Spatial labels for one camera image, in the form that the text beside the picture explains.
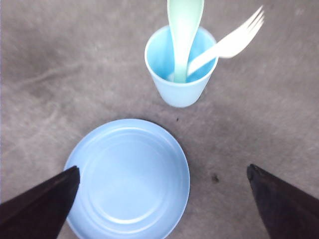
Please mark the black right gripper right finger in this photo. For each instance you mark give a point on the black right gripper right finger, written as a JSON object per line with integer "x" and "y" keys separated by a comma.
{"x": 286, "y": 211}

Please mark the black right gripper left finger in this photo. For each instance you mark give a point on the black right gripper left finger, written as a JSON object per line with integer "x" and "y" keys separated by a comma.
{"x": 40, "y": 212}

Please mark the white plastic fork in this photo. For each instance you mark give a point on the white plastic fork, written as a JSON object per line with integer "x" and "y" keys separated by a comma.
{"x": 232, "y": 44}

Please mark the light blue plastic cup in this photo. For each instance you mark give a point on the light blue plastic cup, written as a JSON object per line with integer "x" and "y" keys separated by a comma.
{"x": 159, "y": 60}

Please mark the mint green plastic spoon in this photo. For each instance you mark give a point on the mint green plastic spoon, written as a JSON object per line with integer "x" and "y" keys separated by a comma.
{"x": 184, "y": 17}

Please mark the blue plastic plate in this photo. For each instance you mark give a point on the blue plastic plate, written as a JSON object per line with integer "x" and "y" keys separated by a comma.
{"x": 134, "y": 182}

